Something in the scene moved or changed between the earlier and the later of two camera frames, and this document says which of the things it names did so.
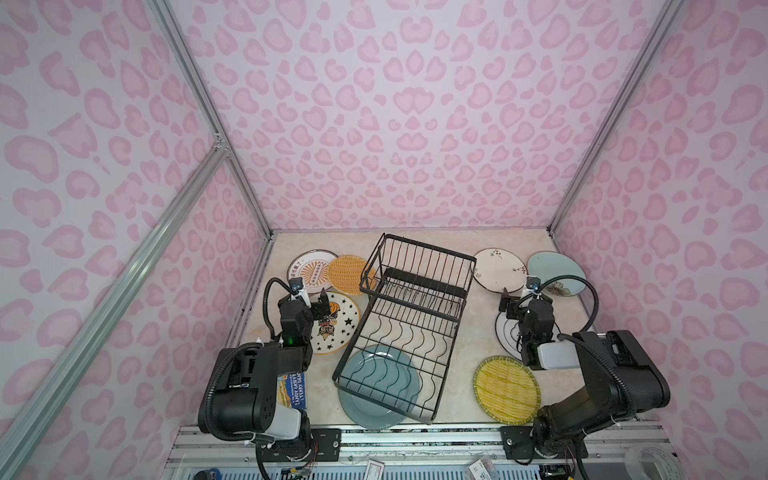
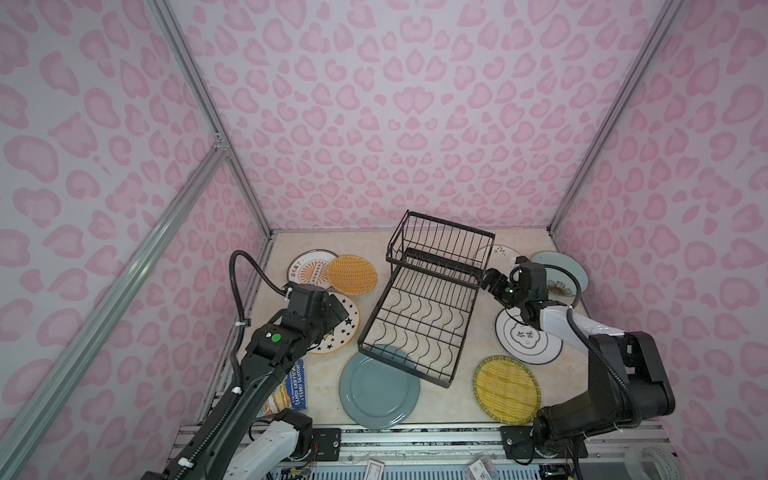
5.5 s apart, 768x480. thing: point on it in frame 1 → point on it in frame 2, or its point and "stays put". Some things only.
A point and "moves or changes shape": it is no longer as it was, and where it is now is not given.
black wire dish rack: x=401 y=347 moves or changes shape
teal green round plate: x=378 y=387 stays put
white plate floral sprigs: x=497 y=269 stays put
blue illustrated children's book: x=292 y=390 stays put
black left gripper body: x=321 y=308 → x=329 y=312
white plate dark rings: x=507 y=331 stays put
